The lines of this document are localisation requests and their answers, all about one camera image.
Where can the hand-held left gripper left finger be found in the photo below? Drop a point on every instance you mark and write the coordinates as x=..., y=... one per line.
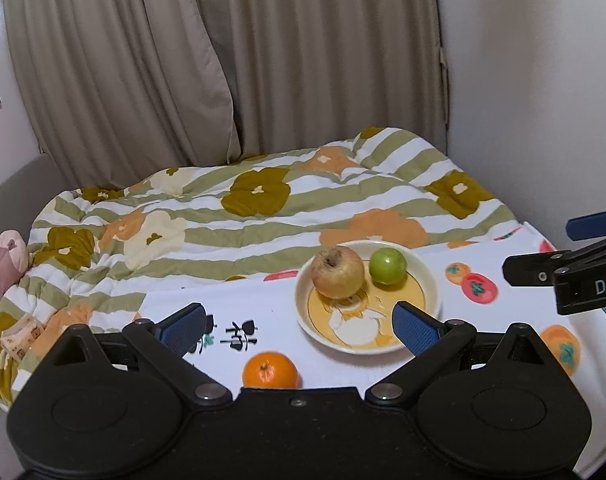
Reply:
x=185, y=329

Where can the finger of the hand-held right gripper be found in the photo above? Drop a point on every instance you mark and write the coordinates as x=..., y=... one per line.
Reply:
x=593, y=225
x=528, y=270

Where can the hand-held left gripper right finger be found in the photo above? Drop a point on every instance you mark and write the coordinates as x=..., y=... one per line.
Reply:
x=415, y=331

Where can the cream cartoon print plate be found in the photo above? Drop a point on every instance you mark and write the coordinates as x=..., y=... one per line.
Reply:
x=423, y=285

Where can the orange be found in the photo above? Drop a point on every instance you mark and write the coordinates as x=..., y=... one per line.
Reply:
x=270, y=372

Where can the green apple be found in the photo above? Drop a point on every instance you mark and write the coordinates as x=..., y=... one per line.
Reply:
x=388, y=265

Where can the white fruit print cloth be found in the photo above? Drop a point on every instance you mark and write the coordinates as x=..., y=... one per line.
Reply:
x=263, y=305

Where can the reddish yellow apple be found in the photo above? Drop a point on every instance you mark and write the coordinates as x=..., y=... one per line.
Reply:
x=338, y=272

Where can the floral striped blanket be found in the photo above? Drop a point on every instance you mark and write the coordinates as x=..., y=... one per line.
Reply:
x=208, y=220

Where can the patterned snack packet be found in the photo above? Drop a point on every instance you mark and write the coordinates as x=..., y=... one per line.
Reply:
x=20, y=335

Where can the pink plush pillow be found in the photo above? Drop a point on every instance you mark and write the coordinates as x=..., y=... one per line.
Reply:
x=0, y=270

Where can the grey bed headboard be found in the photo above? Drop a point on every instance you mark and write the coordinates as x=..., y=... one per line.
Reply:
x=13, y=195

